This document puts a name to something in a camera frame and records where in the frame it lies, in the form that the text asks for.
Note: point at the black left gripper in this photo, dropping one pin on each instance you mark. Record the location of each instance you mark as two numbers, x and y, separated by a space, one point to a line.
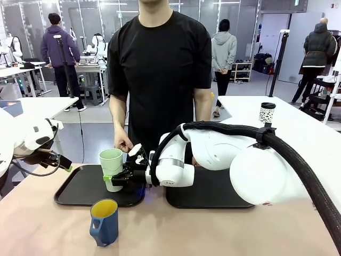
42 157

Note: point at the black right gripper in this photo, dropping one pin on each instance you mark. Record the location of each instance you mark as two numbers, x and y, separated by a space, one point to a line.
133 176

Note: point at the pale green cup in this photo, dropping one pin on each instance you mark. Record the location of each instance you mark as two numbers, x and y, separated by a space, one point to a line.
112 162

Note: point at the blue mug yellow inside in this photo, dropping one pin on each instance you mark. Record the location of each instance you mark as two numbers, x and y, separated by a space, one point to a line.
109 226

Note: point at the person's right forearm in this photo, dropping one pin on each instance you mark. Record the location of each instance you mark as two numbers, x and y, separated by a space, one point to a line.
118 117

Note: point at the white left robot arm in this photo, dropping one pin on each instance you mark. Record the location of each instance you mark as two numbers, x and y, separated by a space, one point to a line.
16 133

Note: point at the person's right hand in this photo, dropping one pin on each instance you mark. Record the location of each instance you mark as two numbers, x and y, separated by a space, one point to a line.
122 142

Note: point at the person's left hand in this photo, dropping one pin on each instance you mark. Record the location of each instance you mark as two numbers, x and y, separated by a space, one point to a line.
194 161

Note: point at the black plastic tray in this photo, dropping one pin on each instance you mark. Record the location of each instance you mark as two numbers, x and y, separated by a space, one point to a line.
80 186
207 192

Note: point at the grey step stool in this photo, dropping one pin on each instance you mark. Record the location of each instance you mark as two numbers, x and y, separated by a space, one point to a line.
92 94

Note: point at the blue box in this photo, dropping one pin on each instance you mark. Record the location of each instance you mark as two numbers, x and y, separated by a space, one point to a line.
10 108

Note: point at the white workbench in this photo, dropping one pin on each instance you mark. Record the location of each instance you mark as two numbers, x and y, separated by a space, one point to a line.
89 69

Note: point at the person in black t-shirt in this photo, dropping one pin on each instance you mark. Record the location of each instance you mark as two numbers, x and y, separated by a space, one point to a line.
160 80

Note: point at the white background desk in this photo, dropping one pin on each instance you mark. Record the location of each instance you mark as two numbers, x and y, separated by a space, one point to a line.
24 69

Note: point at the person in purple hoodie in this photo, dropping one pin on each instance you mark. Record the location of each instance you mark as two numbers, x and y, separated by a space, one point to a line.
58 48

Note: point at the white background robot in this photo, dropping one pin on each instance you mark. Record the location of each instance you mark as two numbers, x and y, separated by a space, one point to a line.
97 46
14 48

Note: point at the black conduit clamp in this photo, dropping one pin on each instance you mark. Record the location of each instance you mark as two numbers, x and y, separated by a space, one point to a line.
264 133

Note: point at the wooden shoe rack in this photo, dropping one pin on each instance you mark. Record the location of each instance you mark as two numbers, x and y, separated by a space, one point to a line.
241 72

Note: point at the white black spotted tumbler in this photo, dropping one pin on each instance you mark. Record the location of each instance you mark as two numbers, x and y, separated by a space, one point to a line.
267 113

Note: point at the person in grey hoodie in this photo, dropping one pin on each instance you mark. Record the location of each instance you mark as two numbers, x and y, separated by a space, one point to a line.
223 50

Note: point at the black bags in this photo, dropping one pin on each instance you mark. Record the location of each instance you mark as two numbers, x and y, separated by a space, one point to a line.
262 64

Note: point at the large white table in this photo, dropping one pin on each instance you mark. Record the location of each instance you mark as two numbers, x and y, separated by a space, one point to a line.
293 120

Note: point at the black light stand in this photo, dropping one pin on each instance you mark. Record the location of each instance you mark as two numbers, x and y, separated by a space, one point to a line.
277 64

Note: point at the black utility cart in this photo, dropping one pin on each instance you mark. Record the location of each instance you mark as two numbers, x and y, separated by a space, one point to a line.
318 98

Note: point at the person in dark jacket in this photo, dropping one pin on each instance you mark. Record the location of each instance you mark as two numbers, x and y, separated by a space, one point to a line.
317 48

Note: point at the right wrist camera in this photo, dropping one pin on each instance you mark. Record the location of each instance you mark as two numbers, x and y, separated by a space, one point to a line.
136 152

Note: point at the black camera stand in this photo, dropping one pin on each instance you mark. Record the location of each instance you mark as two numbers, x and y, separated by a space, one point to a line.
64 66

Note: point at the white rack frame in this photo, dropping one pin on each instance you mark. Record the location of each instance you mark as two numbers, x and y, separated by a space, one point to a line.
333 96

